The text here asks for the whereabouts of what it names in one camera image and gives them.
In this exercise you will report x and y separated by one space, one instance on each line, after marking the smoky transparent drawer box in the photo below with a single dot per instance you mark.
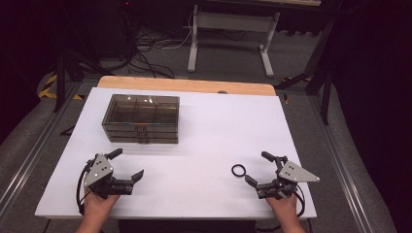
142 111

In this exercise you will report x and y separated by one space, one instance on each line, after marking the white table board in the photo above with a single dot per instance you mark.
210 136

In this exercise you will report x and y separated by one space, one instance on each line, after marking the yellow black floor tape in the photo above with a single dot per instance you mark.
48 87

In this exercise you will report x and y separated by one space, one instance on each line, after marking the aluminium floor rail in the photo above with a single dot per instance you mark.
343 168
35 147

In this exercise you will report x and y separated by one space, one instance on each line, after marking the round table grommet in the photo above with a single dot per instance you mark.
222 92

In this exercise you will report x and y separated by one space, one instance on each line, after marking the white metal stand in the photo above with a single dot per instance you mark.
233 21

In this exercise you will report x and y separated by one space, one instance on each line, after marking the black metal stand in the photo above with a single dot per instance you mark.
60 81
325 93

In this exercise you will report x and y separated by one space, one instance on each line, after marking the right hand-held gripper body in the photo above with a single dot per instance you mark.
293 174

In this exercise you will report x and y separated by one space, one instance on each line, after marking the person's left hand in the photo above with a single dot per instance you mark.
98 205

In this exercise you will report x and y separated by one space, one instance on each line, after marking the person's right hand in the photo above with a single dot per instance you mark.
284 207

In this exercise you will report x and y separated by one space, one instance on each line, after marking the wooden table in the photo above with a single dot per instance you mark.
181 84

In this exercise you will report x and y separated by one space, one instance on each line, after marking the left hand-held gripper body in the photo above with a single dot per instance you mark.
98 171

